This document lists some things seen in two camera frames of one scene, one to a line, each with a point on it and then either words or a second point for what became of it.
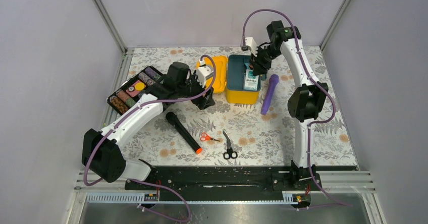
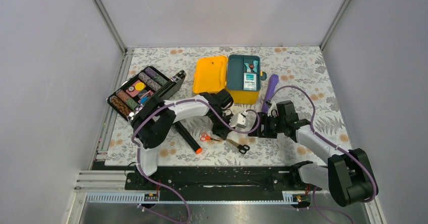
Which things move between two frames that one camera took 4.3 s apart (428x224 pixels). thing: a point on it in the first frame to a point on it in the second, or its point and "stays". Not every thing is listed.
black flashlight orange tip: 183,132 stays
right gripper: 257,64 to 264,120
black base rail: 258,184 stays
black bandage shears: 230,153 to 243,149
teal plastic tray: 235,72 stays
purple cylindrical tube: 273,79 stays
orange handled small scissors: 205,137 stays
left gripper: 204,101 to 223,131
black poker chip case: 123,98 stays
